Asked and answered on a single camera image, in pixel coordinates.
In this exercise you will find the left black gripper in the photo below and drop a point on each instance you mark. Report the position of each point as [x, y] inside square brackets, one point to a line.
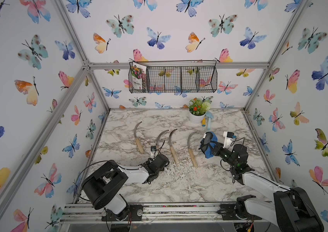
[148, 164]

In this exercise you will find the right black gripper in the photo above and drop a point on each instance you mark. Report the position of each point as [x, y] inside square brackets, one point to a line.
[218, 149]

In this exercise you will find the blue grey rag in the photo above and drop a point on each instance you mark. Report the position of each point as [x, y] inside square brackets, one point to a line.
[208, 143]

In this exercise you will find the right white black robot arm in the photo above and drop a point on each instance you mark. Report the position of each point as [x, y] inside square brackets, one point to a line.
[290, 209]

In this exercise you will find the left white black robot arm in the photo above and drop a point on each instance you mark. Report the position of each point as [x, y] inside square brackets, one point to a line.
[103, 185]

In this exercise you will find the white pot with plant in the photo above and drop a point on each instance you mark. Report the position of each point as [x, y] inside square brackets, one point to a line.
[197, 110]

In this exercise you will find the seed packet in basket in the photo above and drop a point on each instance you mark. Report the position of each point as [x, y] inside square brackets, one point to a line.
[138, 73]

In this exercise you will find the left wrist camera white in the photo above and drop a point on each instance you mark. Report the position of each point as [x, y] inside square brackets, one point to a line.
[153, 150]

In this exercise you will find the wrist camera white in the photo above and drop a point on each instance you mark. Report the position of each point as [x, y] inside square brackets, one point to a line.
[229, 139]
[153, 150]

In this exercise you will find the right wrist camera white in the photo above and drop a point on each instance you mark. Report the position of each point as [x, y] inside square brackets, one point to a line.
[229, 139]

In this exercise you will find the black wire wall basket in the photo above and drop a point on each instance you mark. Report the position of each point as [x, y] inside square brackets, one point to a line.
[178, 77]

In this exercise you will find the aluminium front rail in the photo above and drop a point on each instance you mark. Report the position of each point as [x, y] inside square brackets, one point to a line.
[159, 213]

